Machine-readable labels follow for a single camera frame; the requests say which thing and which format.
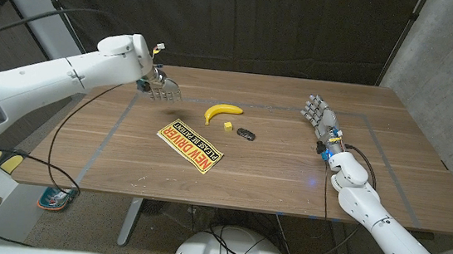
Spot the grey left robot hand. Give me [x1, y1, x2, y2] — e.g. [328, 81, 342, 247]
[135, 66, 185, 104]

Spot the yellow new driver bumper sticker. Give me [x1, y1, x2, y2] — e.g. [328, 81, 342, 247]
[153, 116, 227, 177]

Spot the grey table leg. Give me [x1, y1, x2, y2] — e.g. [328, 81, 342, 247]
[329, 221, 357, 254]
[117, 195, 144, 247]

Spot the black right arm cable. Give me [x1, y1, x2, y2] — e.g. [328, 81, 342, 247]
[207, 132, 380, 254]

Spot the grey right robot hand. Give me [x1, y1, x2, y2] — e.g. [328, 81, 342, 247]
[297, 93, 349, 156]

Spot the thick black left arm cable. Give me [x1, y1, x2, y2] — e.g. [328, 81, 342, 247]
[0, 0, 139, 60]

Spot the yellow toy banana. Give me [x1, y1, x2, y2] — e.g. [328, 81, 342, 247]
[202, 101, 245, 129]

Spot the black backdrop curtain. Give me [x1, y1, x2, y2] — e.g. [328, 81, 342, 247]
[23, 0, 426, 109]

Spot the black backdrop stand pole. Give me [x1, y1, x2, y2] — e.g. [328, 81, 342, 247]
[375, 0, 428, 91]
[20, 0, 88, 46]

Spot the teal orange floor object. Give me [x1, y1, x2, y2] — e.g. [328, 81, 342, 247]
[37, 185, 80, 213]

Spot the black key fob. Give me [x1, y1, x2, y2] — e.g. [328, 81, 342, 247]
[236, 126, 257, 142]

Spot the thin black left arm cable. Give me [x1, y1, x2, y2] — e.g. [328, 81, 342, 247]
[44, 79, 123, 198]

